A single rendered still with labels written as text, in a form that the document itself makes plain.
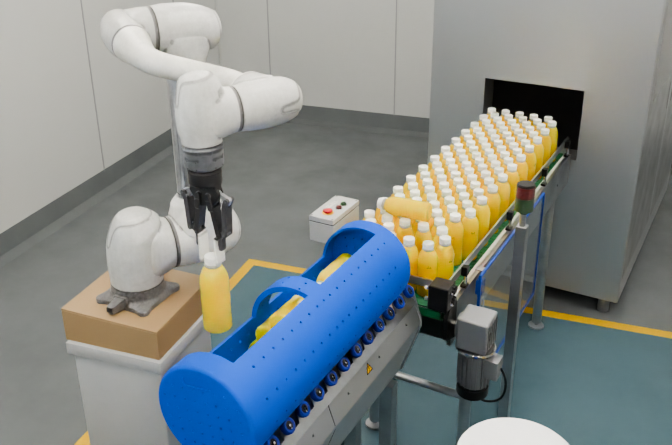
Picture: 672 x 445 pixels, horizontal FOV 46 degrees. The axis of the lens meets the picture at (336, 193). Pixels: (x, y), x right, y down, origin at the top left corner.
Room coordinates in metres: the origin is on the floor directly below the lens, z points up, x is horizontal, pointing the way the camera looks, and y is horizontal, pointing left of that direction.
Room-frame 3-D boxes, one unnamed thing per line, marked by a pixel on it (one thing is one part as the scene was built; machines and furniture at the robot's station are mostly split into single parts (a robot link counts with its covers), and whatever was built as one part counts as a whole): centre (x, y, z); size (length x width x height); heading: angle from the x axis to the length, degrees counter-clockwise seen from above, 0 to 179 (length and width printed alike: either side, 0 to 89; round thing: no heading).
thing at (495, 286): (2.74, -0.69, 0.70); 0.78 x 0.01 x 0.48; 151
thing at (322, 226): (2.64, 0.01, 1.05); 0.20 x 0.10 x 0.10; 151
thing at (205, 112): (1.63, 0.28, 1.82); 0.13 x 0.11 x 0.16; 120
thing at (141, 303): (2.03, 0.60, 1.13); 0.22 x 0.18 x 0.06; 155
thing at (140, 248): (2.05, 0.58, 1.27); 0.18 x 0.16 x 0.22; 120
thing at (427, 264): (2.37, -0.31, 0.99); 0.07 x 0.07 x 0.19
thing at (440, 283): (2.26, -0.34, 0.95); 0.10 x 0.07 x 0.10; 61
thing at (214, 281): (1.63, 0.29, 1.35); 0.07 x 0.07 x 0.19
